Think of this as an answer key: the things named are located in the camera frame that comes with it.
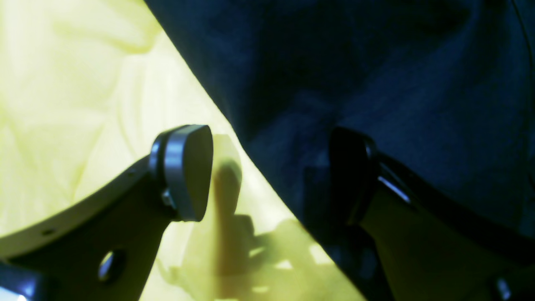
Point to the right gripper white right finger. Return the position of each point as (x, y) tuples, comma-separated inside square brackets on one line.
[(430, 247)]

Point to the cream yellow table cloth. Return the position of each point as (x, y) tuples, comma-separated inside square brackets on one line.
[(86, 86)]

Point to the dark navy T-shirt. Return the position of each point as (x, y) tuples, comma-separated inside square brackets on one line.
[(445, 87)]

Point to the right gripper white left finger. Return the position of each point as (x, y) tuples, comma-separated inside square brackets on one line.
[(103, 248)]

